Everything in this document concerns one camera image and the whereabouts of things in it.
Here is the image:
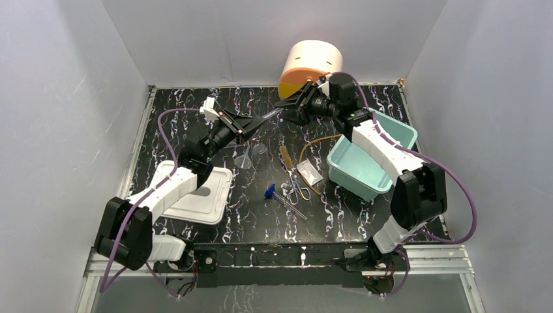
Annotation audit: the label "test tube blue cap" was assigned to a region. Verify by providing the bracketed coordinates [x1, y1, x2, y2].
[262, 108, 282, 120]

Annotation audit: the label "test tube brush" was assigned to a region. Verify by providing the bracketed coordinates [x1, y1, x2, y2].
[279, 145, 298, 190]

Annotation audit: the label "small white sachet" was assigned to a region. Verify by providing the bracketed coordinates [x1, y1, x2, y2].
[296, 159, 323, 186]

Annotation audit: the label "yellow rubber tubing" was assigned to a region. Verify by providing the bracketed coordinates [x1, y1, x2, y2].
[298, 134, 342, 196]

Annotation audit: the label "metal scissors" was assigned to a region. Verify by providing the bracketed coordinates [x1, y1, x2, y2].
[288, 171, 312, 205]

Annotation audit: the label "blue plastic clamp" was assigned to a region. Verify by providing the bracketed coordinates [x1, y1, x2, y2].
[263, 184, 275, 199]

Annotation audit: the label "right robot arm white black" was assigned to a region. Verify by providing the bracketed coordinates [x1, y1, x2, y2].
[275, 72, 447, 271]

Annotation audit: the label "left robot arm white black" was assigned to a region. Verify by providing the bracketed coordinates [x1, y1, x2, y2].
[94, 110, 266, 271]

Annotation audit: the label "small clear beaker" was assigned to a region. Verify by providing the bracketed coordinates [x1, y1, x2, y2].
[252, 143, 268, 171]

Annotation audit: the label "clear plastic funnel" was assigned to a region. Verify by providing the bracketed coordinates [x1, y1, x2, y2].
[233, 145, 252, 170]

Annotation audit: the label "round pastel drawer cabinet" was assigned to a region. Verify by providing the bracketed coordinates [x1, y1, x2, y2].
[278, 40, 343, 99]

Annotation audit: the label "white bin lid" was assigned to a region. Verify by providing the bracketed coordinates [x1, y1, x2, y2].
[142, 167, 233, 225]

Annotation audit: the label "teal plastic bin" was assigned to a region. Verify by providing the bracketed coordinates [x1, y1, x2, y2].
[326, 112, 418, 201]

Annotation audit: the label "glass tube blue tip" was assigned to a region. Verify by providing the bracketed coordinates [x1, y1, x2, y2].
[271, 194, 308, 220]

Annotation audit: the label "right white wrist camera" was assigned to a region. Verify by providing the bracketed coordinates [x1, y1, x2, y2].
[316, 75, 329, 97]

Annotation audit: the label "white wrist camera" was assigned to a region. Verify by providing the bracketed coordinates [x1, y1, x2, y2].
[200, 97, 220, 126]
[316, 75, 329, 97]

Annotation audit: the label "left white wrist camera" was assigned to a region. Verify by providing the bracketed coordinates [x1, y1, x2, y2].
[200, 97, 220, 126]

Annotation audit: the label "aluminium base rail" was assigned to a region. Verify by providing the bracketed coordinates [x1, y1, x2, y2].
[82, 244, 476, 299]

